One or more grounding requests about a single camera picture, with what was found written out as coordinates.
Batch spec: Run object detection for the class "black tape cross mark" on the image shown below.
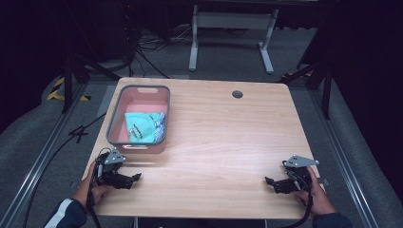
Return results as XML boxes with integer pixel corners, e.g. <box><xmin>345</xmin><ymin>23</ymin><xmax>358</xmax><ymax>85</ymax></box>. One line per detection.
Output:
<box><xmin>68</xmin><ymin>124</ymin><xmax>89</xmax><ymax>144</ymax></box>

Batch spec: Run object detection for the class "teal packaged item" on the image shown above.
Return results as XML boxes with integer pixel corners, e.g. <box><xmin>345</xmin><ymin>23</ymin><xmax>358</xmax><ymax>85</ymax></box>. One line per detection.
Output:
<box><xmin>124</xmin><ymin>111</ymin><xmax>163</xmax><ymax>143</ymax></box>

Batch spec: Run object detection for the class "metal floor rail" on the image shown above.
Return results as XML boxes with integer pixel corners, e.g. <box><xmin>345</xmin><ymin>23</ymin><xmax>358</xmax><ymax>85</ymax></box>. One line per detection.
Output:
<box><xmin>0</xmin><ymin>83</ymin><xmax>89</xmax><ymax>228</ymax></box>
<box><xmin>308</xmin><ymin>89</ymin><xmax>381</xmax><ymax>228</ymax></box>

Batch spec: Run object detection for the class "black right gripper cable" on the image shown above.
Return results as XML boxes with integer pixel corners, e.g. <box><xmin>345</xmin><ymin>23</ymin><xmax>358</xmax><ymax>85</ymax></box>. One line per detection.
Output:
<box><xmin>278</xmin><ymin>172</ymin><xmax>315</xmax><ymax>228</ymax></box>

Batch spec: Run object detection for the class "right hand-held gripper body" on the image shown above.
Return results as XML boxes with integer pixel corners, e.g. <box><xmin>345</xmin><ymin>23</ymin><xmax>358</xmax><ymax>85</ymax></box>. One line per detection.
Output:
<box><xmin>275</xmin><ymin>154</ymin><xmax>320</xmax><ymax>195</ymax></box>

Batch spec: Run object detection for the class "person's left hand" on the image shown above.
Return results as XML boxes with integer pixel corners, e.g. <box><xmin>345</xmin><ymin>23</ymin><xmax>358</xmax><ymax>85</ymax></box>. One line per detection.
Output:
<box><xmin>73</xmin><ymin>161</ymin><xmax>112</xmax><ymax>211</ymax></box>

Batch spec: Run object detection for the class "person's right hand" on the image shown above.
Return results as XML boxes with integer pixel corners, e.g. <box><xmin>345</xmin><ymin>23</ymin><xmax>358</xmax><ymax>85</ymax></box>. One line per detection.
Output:
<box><xmin>294</xmin><ymin>165</ymin><xmax>337</xmax><ymax>217</ymax></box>

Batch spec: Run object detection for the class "black floor cable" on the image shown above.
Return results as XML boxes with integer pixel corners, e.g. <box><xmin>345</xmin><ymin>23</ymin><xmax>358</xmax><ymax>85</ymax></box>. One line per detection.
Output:
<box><xmin>22</xmin><ymin>112</ymin><xmax>107</xmax><ymax>228</ymax></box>

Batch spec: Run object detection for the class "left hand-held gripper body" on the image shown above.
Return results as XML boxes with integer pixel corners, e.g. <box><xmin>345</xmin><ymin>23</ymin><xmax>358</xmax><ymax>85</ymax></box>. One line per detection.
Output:
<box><xmin>94</xmin><ymin>147</ymin><xmax>134</xmax><ymax>190</ymax></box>

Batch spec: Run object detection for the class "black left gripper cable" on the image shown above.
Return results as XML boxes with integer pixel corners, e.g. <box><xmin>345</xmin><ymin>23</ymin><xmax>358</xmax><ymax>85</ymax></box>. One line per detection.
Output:
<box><xmin>86</xmin><ymin>151</ymin><xmax>112</xmax><ymax>228</ymax></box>

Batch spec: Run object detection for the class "bundle of black floor cables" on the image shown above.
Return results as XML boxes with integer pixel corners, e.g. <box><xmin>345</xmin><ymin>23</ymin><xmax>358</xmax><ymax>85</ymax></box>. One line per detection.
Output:
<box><xmin>122</xmin><ymin>3</ymin><xmax>198</xmax><ymax>80</ymax></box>

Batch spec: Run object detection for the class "white desk frame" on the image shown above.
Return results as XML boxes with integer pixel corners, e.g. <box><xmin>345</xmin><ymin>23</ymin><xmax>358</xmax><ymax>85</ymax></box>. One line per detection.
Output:
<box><xmin>188</xmin><ymin>4</ymin><xmax>279</xmax><ymax>75</ymax></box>

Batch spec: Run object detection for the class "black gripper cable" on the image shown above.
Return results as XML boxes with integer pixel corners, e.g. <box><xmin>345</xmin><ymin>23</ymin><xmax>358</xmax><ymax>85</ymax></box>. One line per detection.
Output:
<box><xmin>278</xmin><ymin>172</ymin><xmax>315</xmax><ymax>228</ymax></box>
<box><xmin>86</xmin><ymin>151</ymin><xmax>112</xmax><ymax>228</ymax></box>

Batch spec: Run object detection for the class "black tripod stand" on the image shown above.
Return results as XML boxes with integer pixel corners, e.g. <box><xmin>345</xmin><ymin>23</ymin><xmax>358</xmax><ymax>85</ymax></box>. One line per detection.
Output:
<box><xmin>60</xmin><ymin>3</ymin><xmax>122</xmax><ymax>114</ymax></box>
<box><xmin>278</xmin><ymin>60</ymin><xmax>334</xmax><ymax>121</ymax></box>

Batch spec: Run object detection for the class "pink basket with grey rim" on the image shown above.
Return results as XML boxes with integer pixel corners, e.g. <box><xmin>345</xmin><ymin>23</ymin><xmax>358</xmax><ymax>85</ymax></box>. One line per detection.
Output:
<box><xmin>106</xmin><ymin>85</ymin><xmax>171</xmax><ymax>155</ymax></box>

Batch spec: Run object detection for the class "yellow black floor tape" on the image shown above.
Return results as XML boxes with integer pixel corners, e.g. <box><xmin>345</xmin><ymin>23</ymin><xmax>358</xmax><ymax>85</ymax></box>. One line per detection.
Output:
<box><xmin>46</xmin><ymin>76</ymin><xmax>91</xmax><ymax>103</ymax></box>

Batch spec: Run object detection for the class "blue white striped cloth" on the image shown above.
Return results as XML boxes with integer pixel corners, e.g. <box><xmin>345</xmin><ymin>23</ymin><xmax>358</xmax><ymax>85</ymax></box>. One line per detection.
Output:
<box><xmin>153</xmin><ymin>111</ymin><xmax>167</xmax><ymax>143</ymax></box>

